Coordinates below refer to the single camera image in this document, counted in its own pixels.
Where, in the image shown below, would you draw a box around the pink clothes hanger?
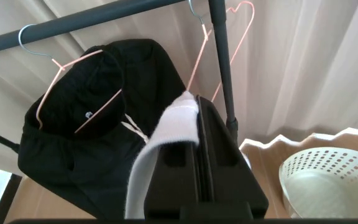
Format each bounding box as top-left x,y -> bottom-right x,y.
186,0 -> 256,103
17,24 -> 124,134

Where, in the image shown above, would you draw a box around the white garment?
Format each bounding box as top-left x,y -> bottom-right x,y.
124,90 -> 252,220

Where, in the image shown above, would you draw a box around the white laundry basket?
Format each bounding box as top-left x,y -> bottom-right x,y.
278,146 -> 358,220

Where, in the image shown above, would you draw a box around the black shorts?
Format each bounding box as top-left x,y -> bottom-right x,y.
17,38 -> 188,220

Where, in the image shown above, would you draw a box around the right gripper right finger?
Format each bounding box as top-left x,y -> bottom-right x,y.
196,95 -> 270,219

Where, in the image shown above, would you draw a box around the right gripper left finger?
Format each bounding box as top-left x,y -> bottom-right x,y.
144,140 -> 203,219

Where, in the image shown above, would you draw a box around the black clothes rack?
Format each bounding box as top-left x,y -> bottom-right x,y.
0,0 -> 240,155

